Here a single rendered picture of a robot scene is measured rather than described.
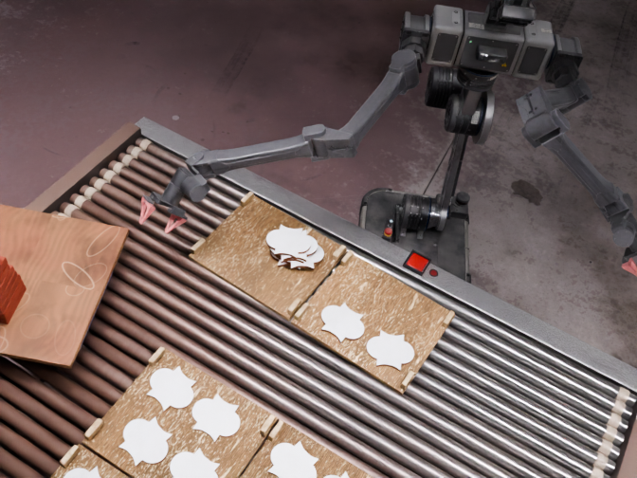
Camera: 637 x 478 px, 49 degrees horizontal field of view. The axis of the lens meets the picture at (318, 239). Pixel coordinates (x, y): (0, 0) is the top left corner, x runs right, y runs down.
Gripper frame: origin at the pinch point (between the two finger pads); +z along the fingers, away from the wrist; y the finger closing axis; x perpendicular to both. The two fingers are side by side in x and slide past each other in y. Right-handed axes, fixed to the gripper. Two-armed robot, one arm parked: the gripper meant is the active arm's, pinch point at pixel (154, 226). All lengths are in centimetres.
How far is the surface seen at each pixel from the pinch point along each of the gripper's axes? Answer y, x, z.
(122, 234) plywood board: -2.7, 8.7, 9.1
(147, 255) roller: 10.3, 10.2, 13.7
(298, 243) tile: 40.0, -16.7, -16.8
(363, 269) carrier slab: 60, -30, -20
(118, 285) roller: 2.5, 3.6, 24.1
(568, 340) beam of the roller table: 105, -81, -38
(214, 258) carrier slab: 24.8, -2.7, 2.5
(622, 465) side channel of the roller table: 97, -119, -19
